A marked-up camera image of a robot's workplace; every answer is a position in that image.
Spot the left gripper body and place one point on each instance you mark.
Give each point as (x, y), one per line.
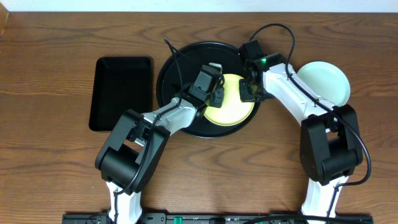
(216, 96)

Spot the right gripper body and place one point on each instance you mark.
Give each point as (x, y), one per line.
(249, 94)

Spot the yellow plastic plate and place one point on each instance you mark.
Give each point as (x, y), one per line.
(233, 111)

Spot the mint plate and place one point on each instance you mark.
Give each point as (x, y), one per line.
(327, 80)

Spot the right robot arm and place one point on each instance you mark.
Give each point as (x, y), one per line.
(330, 144)

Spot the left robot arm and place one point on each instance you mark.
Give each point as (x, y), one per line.
(132, 151)

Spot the round black tray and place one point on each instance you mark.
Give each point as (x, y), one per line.
(186, 66)

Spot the black rectangular tray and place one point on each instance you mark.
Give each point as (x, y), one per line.
(120, 84)

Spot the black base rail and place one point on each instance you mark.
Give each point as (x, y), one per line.
(162, 218)

